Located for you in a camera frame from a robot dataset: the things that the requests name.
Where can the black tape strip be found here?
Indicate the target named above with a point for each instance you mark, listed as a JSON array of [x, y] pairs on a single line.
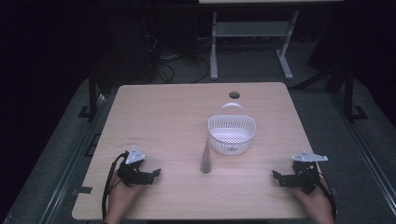
[[83, 190]]

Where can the white metal stand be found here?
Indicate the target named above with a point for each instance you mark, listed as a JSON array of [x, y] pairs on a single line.
[[249, 29]]

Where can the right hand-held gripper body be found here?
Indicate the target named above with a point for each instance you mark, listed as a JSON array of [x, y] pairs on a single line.
[[306, 174]]

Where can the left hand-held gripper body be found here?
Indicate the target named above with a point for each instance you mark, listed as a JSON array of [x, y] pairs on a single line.
[[133, 170]]

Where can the black metal post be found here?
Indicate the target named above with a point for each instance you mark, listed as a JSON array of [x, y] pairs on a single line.
[[349, 93], [92, 93]]

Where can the white plastic basket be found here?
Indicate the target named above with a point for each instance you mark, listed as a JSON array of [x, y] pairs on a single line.
[[232, 132]]

